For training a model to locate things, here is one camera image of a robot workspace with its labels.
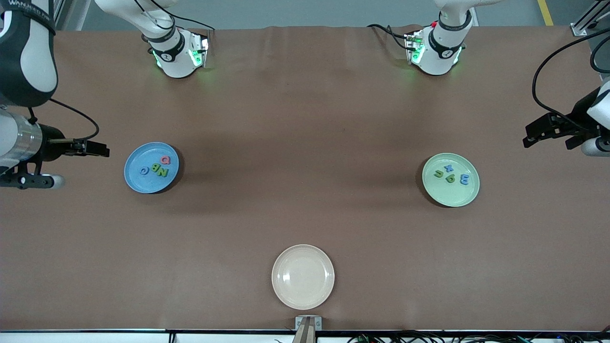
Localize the blue plate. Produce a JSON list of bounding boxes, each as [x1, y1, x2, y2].
[[124, 142, 180, 194]]

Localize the green plate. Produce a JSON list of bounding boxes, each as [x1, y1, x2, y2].
[[422, 152, 480, 208]]

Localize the cream plate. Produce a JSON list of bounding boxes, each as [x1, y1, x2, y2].
[[271, 244, 336, 311]]

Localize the brown table mat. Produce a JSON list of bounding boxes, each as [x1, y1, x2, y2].
[[0, 25, 610, 333]]

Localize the tan upright bar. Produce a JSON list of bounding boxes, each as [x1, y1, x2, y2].
[[292, 317, 317, 343]]

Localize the aluminium frame profile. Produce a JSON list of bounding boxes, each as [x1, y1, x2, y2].
[[571, 0, 610, 37]]

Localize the black base cable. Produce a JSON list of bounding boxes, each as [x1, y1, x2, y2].
[[366, 23, 411, 50], [133, 0, 215, 32]]

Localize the tangled black cables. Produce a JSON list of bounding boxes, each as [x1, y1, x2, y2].
[[348, 331, 610, 343]]

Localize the grey metal clamp bracket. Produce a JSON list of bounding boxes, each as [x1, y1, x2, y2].
[[295, 315, 323, 331]]

